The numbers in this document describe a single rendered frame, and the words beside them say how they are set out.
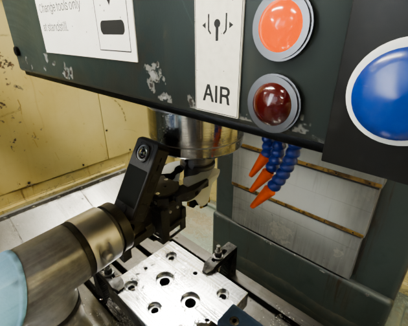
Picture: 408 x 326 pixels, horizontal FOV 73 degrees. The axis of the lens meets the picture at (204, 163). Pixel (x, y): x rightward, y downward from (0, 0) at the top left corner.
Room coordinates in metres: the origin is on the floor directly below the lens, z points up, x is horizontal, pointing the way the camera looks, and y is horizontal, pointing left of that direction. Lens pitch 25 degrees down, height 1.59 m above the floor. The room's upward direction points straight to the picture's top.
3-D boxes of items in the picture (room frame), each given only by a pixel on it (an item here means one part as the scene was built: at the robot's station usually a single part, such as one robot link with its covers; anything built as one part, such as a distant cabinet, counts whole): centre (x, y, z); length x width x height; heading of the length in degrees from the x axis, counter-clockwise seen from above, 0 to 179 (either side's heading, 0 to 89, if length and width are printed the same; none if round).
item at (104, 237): (0.28, 0.14, 1.35); 0.08 x 0.05 x 0.08; 52
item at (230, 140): (0.45, 0.01, 1.48); 0.16 x 0.16 x 0.12
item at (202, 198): (0.41, 0.00, 1.35); 0.09 x 0.03 x 0.06; 129
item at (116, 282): (0.55, 0.26, 0.97); 0.13 x 0.03 x 0.15; 48
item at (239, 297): (0.51, 0.07, 0.97); 0.29 x 0.23 x 0.05; 48
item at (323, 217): (0.78, -0.29, 1.16); 0.48 x 0.05 x 0.51; 48
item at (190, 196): (0.37, 0.03, 1.37); 0.09 x 0.05 x 0.02; 129
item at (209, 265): (0.61, -0.05, 0.97); 0.13 x 0.03 x 0.15; 138
